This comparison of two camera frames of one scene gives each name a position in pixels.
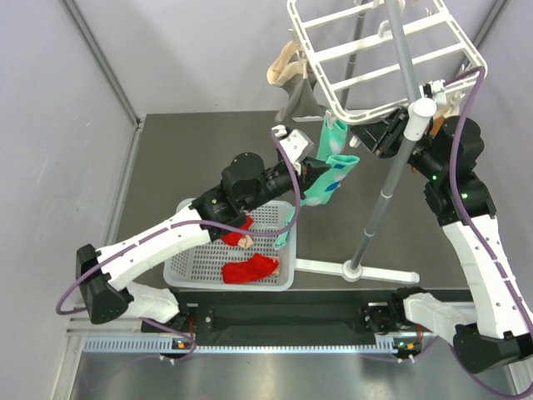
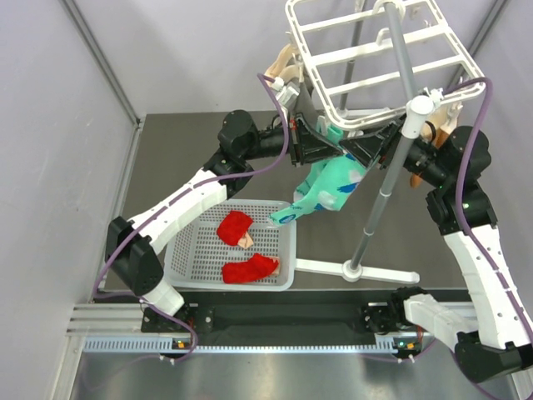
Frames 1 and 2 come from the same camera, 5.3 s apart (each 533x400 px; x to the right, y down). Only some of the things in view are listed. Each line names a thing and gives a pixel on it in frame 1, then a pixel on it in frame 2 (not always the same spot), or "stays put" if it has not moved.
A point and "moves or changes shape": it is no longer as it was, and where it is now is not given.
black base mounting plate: (271, 319) stays put
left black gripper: (311, 169) -> (306, 144)
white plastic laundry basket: (201, 271) stays put
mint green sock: (341, 167) moves or changes shape
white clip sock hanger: (371, 56) stays put
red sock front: (257, 267) stays put
